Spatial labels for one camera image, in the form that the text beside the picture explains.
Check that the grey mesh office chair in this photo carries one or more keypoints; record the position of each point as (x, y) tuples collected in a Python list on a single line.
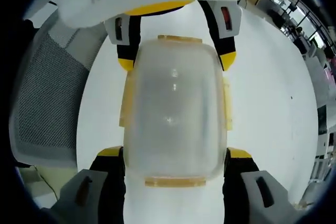
[(47, 90)]

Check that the clear box with yellow buckles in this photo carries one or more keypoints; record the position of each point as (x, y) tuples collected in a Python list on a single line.
[(173, 103)]

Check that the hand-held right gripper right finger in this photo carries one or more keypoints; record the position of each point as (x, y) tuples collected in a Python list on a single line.
[(239, 182)]

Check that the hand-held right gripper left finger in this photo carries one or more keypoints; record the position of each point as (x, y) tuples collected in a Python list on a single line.
[(105, 182)]

